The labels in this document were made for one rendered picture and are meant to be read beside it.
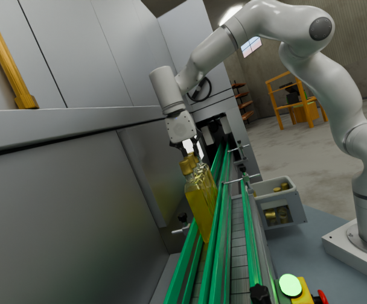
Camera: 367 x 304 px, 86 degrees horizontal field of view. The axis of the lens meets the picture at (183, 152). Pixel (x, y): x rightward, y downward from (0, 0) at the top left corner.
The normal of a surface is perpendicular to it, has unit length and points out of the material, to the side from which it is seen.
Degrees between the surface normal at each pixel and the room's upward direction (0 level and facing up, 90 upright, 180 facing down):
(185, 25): 90
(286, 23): 62
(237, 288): 0
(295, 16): 53
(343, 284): 0
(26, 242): 90
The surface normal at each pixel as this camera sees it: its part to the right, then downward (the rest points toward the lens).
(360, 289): -0.36, -0.92
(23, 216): 0.90, -0.30
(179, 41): -0.24, 0.23
